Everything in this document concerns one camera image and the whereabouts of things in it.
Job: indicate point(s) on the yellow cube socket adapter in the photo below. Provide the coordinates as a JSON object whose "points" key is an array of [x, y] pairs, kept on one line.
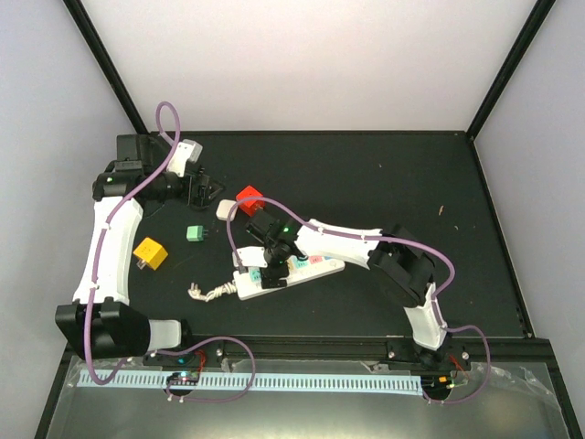
{"points": [[150, 254]]}

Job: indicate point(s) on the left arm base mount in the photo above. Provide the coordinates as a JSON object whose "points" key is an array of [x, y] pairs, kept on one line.
{"points": [[208, 355]]}

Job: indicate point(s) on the white charger block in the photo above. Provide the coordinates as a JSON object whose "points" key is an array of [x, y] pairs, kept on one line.
{"points": [[226, 210]]}

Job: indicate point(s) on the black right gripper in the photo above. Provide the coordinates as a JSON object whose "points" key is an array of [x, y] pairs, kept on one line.
{"points": [[281, 272]]}

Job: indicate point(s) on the red cube socket adapter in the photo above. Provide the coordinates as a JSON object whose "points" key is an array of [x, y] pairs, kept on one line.
{"points": [[250, 200]]}

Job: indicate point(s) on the white power strip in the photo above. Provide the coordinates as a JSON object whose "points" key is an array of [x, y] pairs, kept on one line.
{"points": [[249, 286]]}

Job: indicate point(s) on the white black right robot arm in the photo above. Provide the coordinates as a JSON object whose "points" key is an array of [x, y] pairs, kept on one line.
{"points": [[296, 251]]}

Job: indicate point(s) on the green plug adapter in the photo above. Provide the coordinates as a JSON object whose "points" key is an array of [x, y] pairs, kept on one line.
{"points": [[196, 233]]}

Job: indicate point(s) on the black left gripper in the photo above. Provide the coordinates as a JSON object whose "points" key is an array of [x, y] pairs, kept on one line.
{"points": [[201, 198]]}

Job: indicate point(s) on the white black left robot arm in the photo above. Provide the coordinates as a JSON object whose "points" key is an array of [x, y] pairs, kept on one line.
{"points": [[100, 318]]}

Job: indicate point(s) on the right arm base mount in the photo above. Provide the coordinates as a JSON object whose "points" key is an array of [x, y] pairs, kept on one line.
{"points": [[405, 352]]}

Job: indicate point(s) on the black front frame rail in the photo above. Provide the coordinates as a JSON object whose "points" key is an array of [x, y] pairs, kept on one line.
{"points": [[326, 348]]}

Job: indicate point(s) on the white slotted cable duct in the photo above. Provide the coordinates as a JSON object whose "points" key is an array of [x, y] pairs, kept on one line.
{"points": [[283, 382]]}

